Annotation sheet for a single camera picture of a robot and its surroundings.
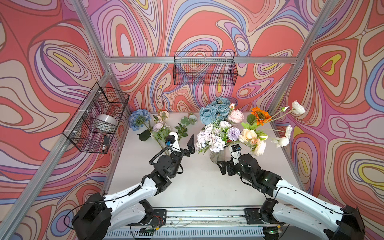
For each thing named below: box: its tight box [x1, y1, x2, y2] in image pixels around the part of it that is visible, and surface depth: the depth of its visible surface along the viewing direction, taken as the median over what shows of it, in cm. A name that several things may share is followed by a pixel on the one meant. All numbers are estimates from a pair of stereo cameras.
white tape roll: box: [92, 114, 118, 134], surface depth 74 cm
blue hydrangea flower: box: [129, 109, 151, 142], surface depth 107 cm
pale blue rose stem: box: [174, 113, 198, 142], surface depth 110 cm
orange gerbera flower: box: [251, 106, 272, 126], surface depth 64 cm
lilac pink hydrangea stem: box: [195, 130, 226, 154], surface depth 68 cm
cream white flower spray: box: [239, 100, 306, 157], surface depth 59 cm
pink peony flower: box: [227, 103, 244, 124], surface depth 69 cm
